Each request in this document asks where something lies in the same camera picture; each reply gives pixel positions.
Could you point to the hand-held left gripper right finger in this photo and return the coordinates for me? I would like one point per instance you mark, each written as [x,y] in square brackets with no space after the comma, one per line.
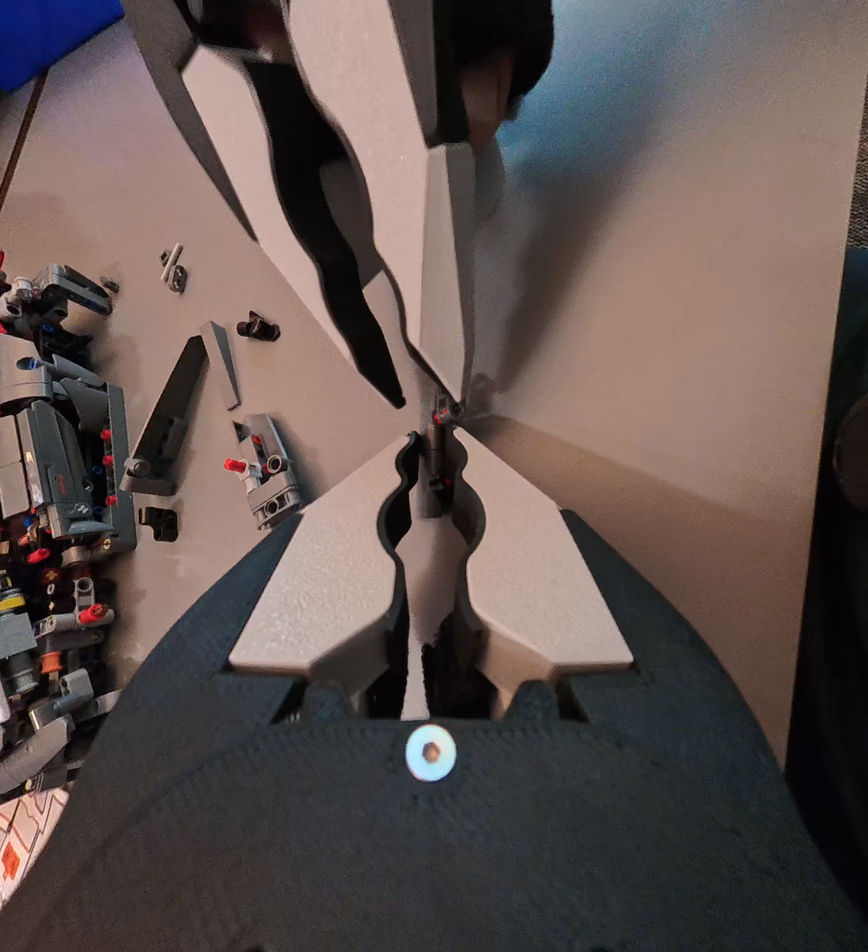
[553,595]

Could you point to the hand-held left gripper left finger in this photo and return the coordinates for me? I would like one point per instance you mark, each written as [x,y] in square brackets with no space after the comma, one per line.
[307,595]

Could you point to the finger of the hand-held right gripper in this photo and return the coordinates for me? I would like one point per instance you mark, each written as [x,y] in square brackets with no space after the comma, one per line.
[255,149]
[404,186]

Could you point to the grey beam sub-assembly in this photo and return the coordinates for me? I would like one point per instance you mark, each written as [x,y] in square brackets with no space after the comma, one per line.
[270,476]

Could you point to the grey panel with black connector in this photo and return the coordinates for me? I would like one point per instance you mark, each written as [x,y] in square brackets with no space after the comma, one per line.
[438,491]

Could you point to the toy car model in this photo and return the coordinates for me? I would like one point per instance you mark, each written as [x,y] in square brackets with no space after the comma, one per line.
[40,483]

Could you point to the person's right hand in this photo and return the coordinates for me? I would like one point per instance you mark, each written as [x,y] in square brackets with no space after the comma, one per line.
[487,104]

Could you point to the black rounded piece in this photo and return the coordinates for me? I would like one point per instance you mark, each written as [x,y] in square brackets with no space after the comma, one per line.
[258,327]

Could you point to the plain blue bin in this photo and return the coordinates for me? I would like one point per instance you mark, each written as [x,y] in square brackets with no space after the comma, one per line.
[25,37]

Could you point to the grey triangular panel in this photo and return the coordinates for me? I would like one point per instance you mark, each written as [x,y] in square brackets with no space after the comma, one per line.
[166,424]

